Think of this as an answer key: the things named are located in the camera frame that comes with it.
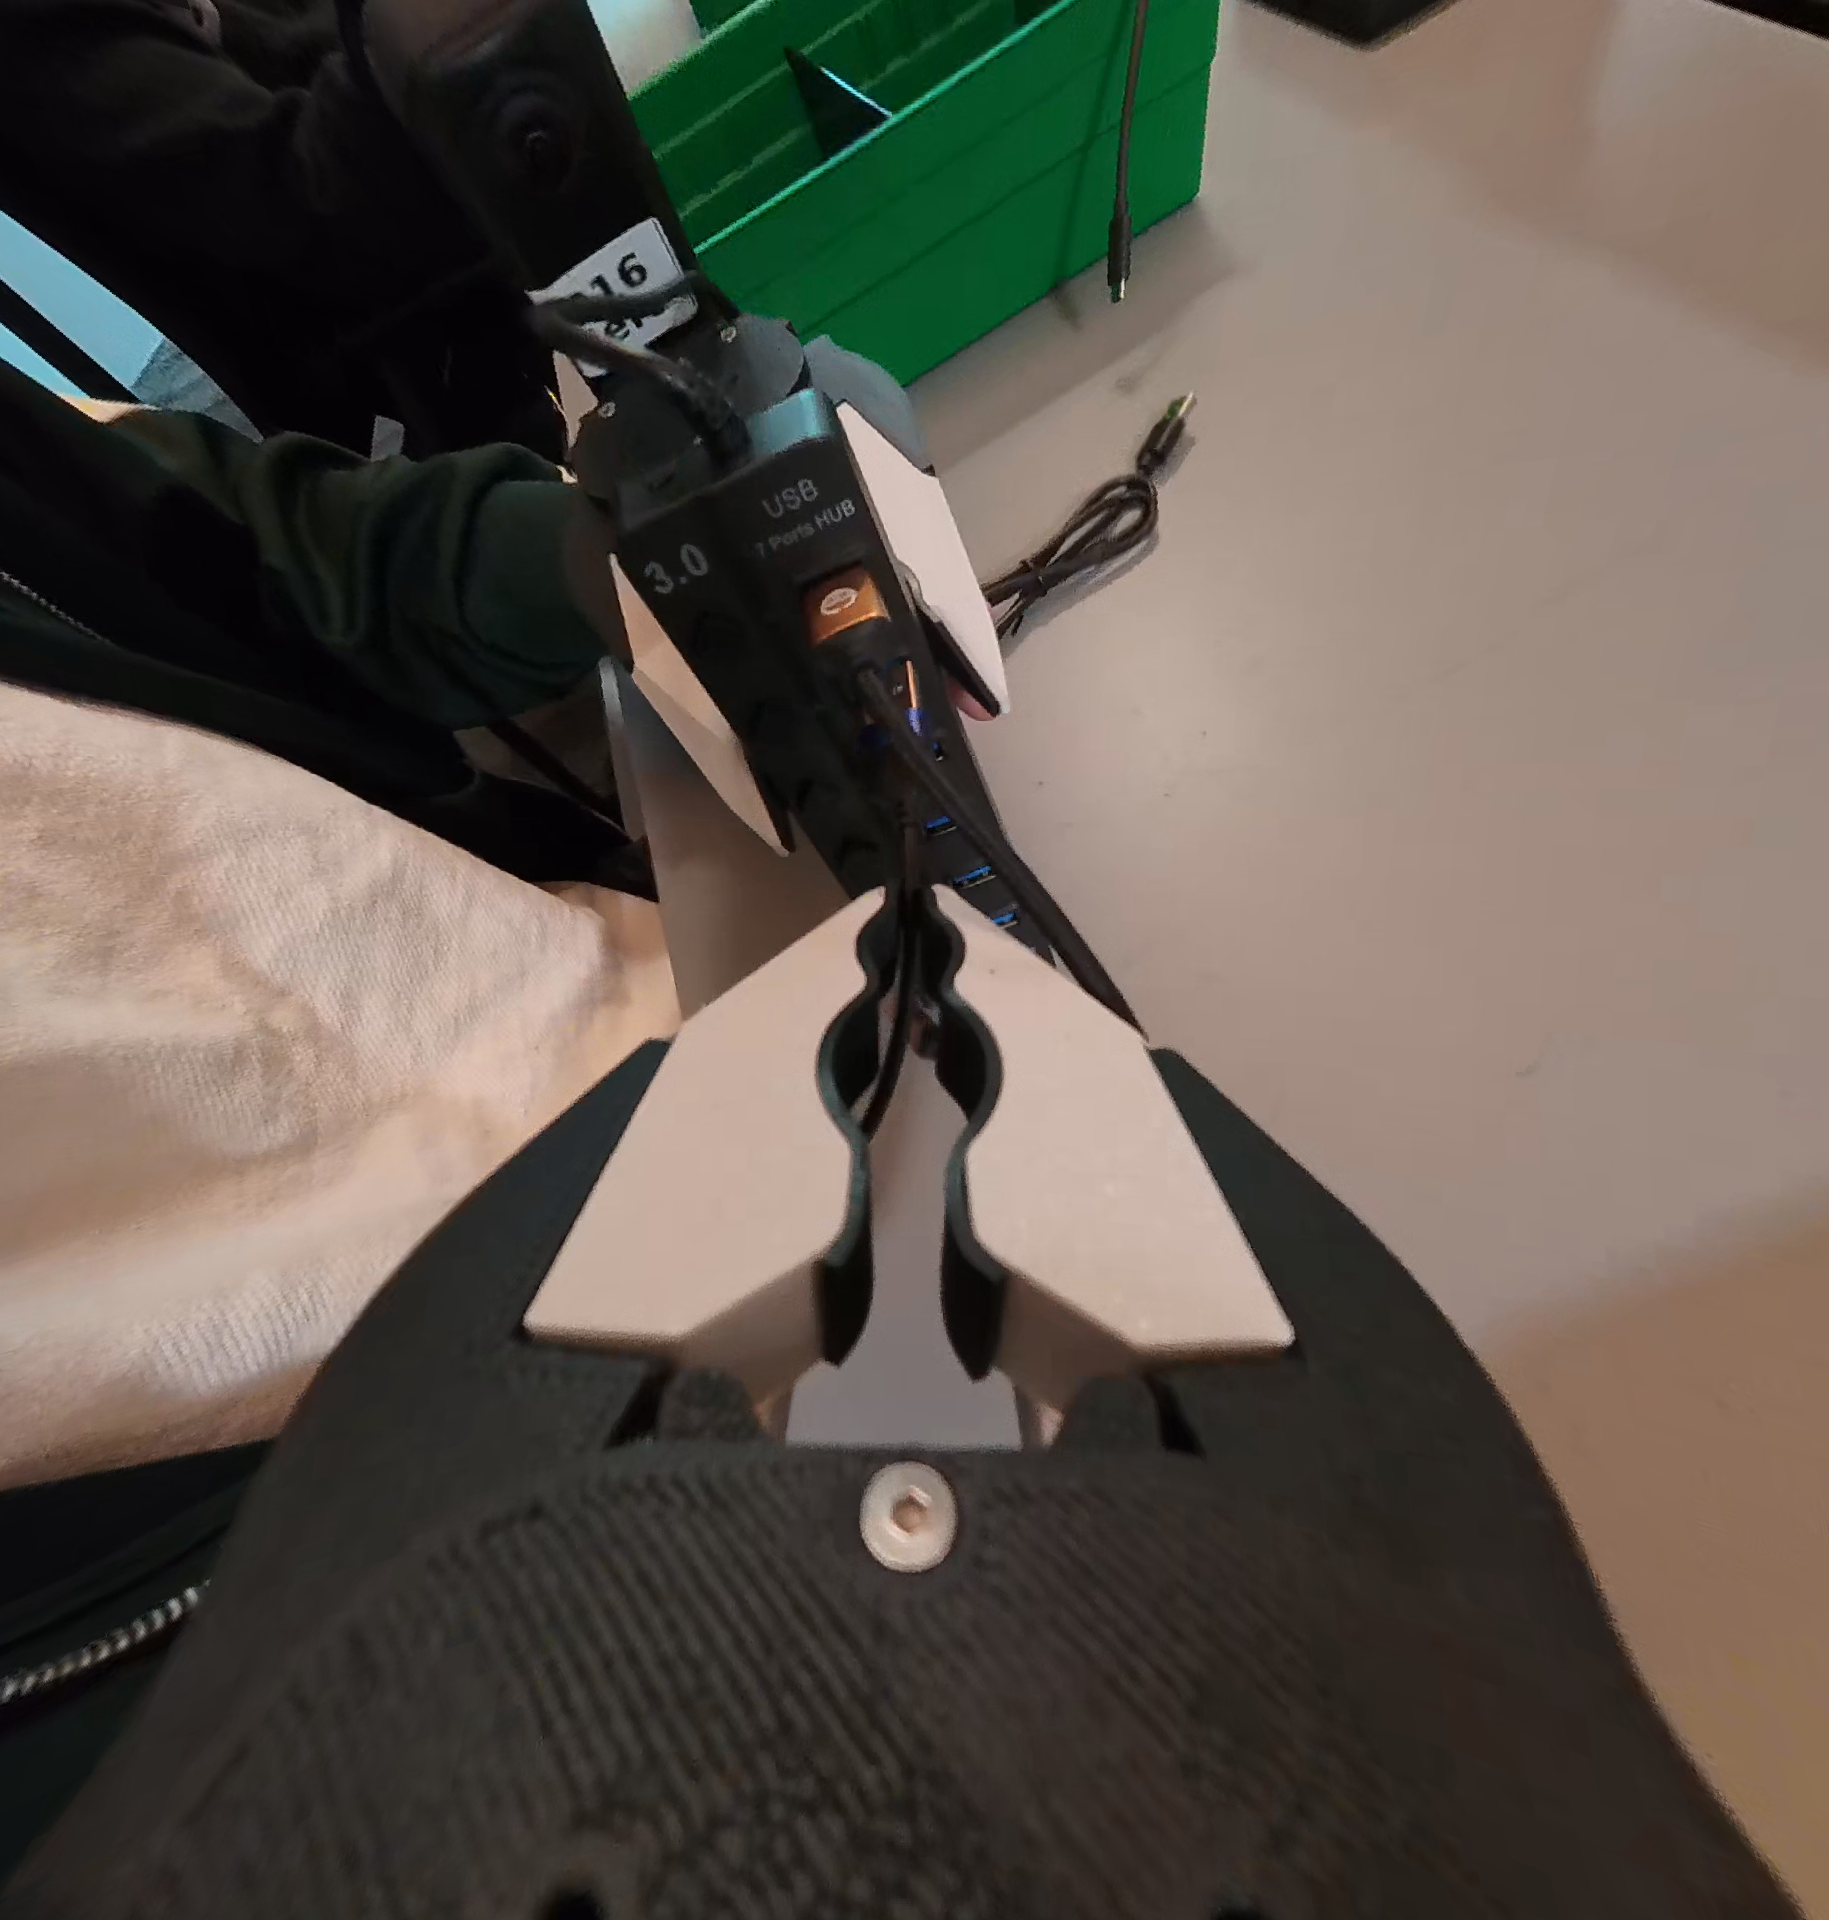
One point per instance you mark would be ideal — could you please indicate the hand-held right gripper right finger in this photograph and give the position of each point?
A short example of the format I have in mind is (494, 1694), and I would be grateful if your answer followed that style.
(1125, 1216)

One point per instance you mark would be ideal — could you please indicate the black divider in bin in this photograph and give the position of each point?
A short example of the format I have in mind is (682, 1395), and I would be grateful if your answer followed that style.
(831, 98)

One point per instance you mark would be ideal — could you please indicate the grey desk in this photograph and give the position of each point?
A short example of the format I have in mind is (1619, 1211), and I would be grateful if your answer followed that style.
(1452, 752)

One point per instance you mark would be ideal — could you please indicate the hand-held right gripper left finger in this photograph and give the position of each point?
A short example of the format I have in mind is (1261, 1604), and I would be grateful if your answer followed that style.
(688, 1198)

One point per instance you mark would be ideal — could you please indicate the long black multiport hub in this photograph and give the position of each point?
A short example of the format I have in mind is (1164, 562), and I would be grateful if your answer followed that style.
(793, 511)

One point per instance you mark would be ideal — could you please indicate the green plastic bin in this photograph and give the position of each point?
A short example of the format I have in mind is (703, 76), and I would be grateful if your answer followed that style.
(974, 225)

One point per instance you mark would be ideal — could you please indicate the person's left forearm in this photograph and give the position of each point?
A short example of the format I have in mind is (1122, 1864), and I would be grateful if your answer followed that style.
(434, 572)

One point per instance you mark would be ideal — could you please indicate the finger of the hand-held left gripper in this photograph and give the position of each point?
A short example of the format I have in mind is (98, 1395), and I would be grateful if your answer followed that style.
(927, 555)
(688, 706)

